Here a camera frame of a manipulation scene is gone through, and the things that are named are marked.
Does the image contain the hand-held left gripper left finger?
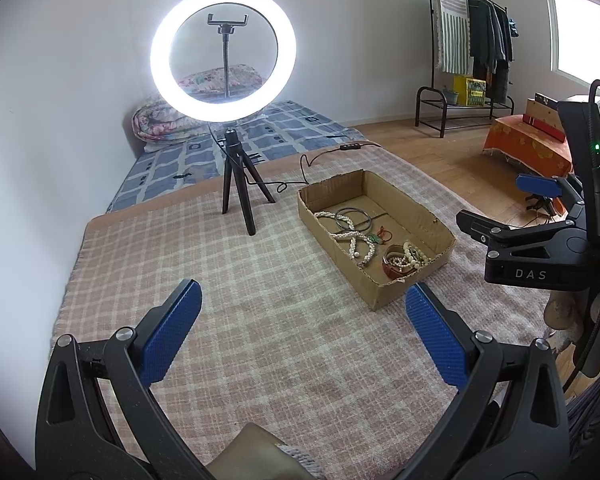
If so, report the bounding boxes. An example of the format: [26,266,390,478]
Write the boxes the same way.
[35,278,203,480]

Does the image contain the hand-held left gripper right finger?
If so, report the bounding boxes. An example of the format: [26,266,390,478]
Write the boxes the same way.
[395,281,573,480]

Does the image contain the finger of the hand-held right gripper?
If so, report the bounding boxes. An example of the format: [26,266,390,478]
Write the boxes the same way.
[515,174,586,221]
[456,209,588,258]

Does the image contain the shallow cardboard box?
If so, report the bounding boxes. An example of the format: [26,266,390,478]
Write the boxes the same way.
[297,170,456,312]

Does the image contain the person's right hand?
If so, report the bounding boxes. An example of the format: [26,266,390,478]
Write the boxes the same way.
[544,290,588,341]

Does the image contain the orange cloth covered table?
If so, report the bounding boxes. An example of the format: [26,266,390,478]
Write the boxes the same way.
[482,114,573,178]

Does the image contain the red box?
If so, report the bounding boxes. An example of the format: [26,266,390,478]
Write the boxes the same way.
[522,114,567,143]

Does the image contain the brown box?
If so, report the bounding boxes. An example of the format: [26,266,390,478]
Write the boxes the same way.
[525,92,563,133]

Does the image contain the pink plaid blanket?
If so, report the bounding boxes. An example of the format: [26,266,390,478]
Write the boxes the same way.
[50,147,553,480]

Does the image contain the yellow box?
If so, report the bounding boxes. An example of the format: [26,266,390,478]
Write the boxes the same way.
[452,75,488,107]

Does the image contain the black clothes rack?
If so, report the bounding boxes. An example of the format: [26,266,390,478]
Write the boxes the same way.
[415,0,516,138]

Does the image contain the khaki cloth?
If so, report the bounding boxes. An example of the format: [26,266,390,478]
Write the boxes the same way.
[202,422,326,480]

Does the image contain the thin blue bangle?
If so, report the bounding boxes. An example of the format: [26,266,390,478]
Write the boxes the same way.
[336,206,373,233]

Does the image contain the window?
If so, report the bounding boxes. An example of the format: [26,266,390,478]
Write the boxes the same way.
[525,0,600,93]

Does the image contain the dark hanging clothes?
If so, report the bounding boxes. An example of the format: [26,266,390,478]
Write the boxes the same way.
[467,0,521,103]

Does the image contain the striped hanging towel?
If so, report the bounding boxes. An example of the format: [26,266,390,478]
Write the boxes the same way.
[430,0,473,75]

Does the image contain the grey blue cloth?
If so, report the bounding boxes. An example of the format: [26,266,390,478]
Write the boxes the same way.
[565,365,600,480]

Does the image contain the folded floral quilt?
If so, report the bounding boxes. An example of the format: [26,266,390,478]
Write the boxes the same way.
[131,64,263,153]

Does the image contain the blue patterned bed sheet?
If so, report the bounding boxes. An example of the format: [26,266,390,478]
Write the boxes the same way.
[105,100,366,213]

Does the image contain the black phone holder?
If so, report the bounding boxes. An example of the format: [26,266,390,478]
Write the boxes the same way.
[207,12,251,103]

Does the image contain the brown leather bracelet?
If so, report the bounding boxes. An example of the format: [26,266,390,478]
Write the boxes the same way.
[382,244,416,281]

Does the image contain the white bead bracelet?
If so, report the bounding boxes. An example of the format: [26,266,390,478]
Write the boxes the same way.
[386,254,417,275]

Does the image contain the cream bead bracelet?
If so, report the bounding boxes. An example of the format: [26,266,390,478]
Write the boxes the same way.
[402,241,431,268]

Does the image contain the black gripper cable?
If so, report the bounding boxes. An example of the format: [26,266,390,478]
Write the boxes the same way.
[572,79,600,378]

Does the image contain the long pearl necklace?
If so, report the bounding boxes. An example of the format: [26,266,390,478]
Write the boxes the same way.
[314,211,381,267]

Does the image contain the black ring light cable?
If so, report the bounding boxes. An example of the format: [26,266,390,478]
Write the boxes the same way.
[207,125,383,193]

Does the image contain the white ring light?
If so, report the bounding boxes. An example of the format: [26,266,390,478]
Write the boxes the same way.
[150,0,297,123]

